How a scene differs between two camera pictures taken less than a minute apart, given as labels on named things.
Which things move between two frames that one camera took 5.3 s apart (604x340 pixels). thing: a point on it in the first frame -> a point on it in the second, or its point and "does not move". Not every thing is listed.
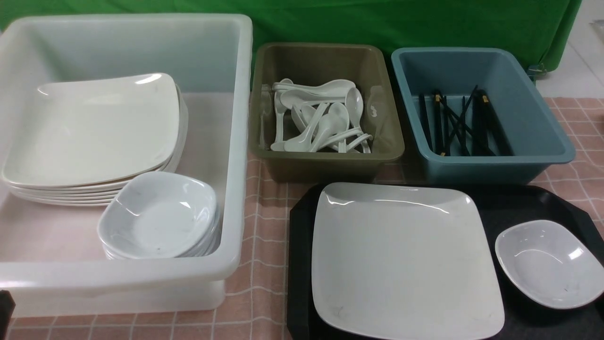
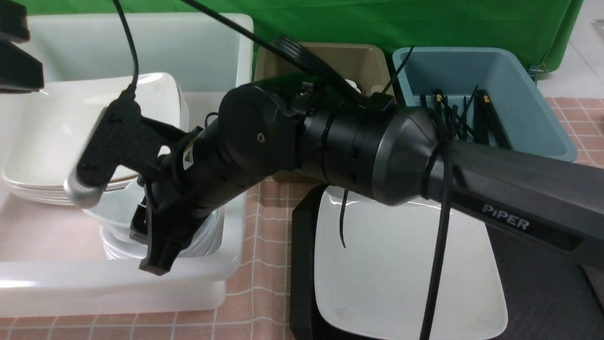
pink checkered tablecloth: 257,306 does not move
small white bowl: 549,265 -> 119,206
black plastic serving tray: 500,205 does not move
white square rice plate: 392,262 does not move
